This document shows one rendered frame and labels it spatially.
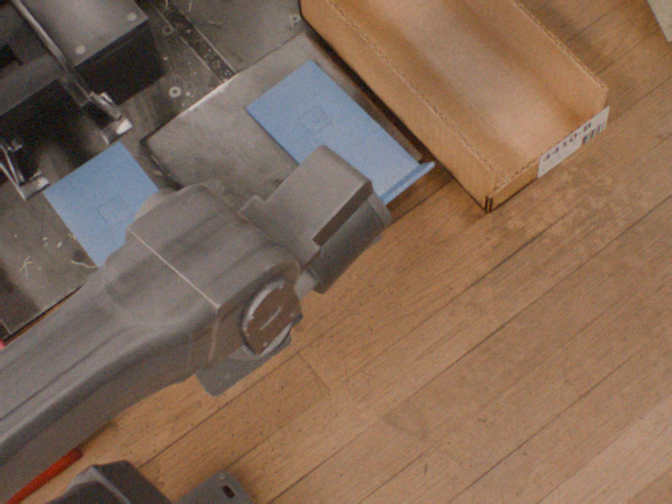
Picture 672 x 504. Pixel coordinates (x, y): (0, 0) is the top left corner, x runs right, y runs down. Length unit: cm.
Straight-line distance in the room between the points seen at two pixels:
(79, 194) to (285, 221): 30
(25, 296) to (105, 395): 46
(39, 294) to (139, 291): 44
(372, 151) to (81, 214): 24
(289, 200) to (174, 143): 37
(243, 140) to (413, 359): 23
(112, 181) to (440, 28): 33
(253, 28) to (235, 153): 14
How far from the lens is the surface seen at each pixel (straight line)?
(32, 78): 108
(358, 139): 108
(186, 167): 108
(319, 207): 73
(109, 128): 104
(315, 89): 110
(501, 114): 111
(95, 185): 101
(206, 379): 85
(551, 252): 106
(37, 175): 103
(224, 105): 111
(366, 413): 101
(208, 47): 117
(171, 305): 64
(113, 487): 84
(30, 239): 111
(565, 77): 109
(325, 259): 75
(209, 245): 67
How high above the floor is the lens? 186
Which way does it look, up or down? 64 degrees down
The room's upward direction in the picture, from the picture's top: 8 degrees counter-clockwise
